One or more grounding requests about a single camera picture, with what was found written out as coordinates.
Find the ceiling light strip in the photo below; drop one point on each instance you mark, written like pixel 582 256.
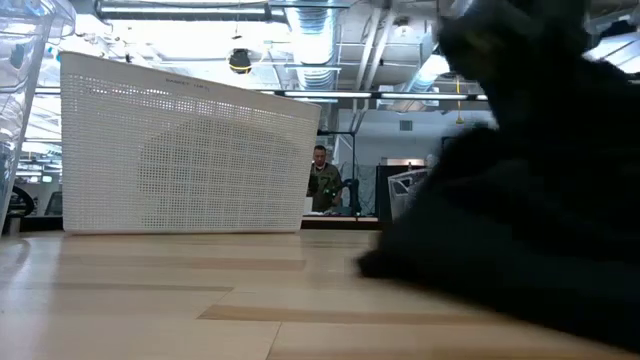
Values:
pixel 327 94
pixel 425 96

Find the person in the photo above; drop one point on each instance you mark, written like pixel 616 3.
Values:
pixel 325 182

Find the clear plastic bin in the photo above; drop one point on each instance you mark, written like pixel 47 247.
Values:
pixel 25 100
pixel 407 192

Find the black cloth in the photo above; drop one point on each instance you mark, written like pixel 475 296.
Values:
pixel 500 250
pixel 525 65

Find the dark ceiling pipe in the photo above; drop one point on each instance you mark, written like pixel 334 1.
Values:
pixel 190 12

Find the white perforated plastic basket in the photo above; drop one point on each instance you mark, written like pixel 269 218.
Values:
pixel 190 160

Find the silver ventilation duct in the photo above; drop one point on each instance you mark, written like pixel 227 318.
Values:
pixel 312 35

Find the black background stand frame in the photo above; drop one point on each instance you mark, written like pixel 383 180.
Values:
pixel 353 155

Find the black hanging camera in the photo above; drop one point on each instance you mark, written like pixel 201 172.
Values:
pixel 240 61

